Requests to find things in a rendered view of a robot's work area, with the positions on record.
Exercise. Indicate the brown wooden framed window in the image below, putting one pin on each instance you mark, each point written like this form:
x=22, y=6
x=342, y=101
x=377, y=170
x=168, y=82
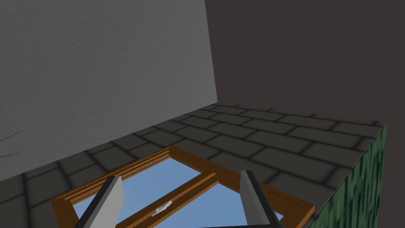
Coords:
x=177, y=180

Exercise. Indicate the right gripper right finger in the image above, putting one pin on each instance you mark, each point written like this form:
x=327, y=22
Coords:
x=254, y=202

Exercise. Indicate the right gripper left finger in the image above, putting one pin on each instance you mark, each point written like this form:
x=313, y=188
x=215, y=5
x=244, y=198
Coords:
x=106, y=205

